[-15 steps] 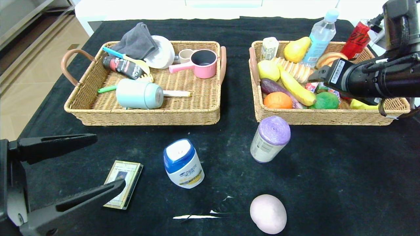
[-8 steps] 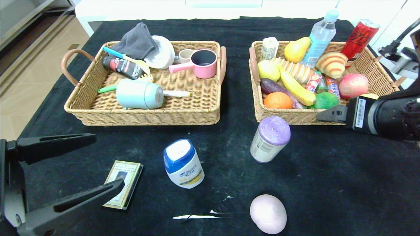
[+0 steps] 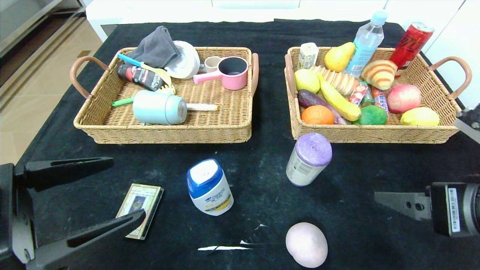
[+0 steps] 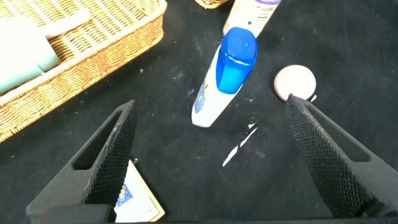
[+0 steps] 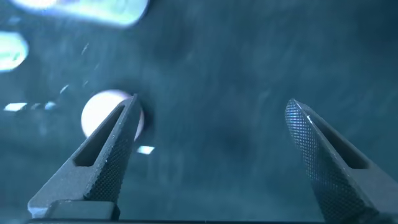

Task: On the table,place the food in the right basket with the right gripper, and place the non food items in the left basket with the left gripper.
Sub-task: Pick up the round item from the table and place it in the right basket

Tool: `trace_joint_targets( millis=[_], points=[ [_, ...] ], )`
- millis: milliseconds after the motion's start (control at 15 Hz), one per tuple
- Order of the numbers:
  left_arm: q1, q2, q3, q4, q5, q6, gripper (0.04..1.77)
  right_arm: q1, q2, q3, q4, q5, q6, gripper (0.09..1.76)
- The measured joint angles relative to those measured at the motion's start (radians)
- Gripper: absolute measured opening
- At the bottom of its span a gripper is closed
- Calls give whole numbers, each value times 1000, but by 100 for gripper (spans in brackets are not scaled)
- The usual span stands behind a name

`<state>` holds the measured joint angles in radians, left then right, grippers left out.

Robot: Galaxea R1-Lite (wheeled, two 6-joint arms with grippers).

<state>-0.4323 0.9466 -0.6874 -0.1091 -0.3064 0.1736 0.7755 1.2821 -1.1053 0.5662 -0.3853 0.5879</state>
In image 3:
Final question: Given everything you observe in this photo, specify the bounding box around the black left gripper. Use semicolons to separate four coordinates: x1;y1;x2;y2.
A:
0;156;146;270

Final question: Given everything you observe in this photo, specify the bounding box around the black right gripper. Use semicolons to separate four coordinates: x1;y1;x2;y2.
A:
373;181;480;237

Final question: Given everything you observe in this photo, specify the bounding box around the green toy lime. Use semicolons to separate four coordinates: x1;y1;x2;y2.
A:
352;105;389;126

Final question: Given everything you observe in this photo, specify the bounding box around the pale purple toy ball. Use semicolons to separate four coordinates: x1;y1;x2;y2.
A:
285;222;329;269

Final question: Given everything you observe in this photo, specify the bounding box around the yellow toy banana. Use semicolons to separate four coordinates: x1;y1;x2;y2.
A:
317;73;362;122

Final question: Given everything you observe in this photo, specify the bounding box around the wicker basket holding food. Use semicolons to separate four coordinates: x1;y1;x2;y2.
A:
284;46;472;145

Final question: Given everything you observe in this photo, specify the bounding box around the wicker basket holding utensils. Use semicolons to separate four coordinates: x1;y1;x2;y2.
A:
70;46;260;145

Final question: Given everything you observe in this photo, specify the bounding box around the beige playing card box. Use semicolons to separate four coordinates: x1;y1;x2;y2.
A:
115;183;165;240

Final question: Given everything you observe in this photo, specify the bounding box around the oval yellow toy mango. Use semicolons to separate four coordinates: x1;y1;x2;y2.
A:
400;107;440;127

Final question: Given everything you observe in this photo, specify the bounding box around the red pink toy apple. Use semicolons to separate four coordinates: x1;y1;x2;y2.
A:
387;84;422;114

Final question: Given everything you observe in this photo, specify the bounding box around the purple trash bag roll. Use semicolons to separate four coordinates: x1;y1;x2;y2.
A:
286;132;333;187

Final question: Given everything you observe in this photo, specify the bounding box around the orange sausage stick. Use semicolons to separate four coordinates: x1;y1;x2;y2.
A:
372;87;390;115

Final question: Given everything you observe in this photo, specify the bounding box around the green chewing gum pack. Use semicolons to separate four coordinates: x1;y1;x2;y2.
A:
360;82;375;108

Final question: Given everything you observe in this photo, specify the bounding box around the red chewy candy stick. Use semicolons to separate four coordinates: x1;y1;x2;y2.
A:
349;83;369;106

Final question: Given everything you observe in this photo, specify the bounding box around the orange toy tangerine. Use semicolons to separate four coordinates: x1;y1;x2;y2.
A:
301;105;335;125

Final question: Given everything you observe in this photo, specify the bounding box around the light teal mug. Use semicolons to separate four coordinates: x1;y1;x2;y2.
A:
133;90;188;126

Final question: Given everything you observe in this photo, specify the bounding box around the striped toy croissant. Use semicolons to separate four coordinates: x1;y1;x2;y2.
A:
361;60;398;91

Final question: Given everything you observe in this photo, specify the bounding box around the white bottle blue cap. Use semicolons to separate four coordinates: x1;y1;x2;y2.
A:
187;158;234;216

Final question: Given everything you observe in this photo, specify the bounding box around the sliced toy bread loaf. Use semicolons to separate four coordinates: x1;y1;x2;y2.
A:
309;65;360;96

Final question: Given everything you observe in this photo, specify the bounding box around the purple toy eggplant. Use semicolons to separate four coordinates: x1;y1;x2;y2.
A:
297;89;349;125

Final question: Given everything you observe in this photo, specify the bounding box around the black bottle red label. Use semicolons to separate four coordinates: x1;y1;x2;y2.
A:
117;64;165;92

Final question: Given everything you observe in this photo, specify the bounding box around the black table cloth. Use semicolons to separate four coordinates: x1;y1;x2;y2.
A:
0;19;480;270

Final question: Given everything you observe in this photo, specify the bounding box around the red soda can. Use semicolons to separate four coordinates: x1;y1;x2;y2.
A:
389;22;435;78

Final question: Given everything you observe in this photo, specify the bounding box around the round yellow toy lemon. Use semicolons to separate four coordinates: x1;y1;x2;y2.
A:
294;69;321;94

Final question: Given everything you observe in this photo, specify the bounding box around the yellow toy pear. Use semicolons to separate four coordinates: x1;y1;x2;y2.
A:
324;42;356;73

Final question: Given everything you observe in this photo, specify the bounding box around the clear water bottle blue label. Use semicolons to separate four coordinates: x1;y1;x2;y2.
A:
344;10;388;78

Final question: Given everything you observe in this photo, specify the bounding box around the grey folded cloth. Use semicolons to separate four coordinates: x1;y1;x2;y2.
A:
128;25;183;69

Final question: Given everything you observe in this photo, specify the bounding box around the white drink carton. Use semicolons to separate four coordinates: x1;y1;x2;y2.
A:
297;42;319;71

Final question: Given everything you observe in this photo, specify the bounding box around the white plate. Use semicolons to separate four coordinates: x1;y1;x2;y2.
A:
165;40;201;79

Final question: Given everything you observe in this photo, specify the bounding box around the grey metal shelf unit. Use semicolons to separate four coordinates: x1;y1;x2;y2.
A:
0;0;89;98

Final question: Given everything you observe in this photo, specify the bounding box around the small beige cup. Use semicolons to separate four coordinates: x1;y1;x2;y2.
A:
204;56;224;74

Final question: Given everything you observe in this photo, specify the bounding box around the pink saucepan cup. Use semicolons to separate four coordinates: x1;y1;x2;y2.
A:
193;57;249;91

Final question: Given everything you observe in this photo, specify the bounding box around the blue handled yellow spoon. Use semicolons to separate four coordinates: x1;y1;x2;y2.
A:
117;53;173;87

